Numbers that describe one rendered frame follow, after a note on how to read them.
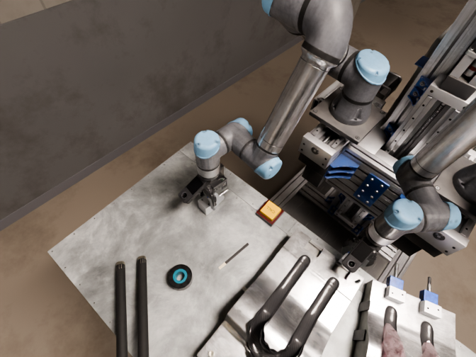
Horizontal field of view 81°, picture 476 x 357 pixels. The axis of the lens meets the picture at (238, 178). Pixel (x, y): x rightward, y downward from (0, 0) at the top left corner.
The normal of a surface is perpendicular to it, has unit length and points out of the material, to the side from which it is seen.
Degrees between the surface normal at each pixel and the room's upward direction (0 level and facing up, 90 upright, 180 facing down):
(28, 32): 90
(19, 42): 90
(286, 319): 28
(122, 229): 0
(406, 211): 0
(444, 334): 0
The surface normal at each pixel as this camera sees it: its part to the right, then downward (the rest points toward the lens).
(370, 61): 0.13, -0.46
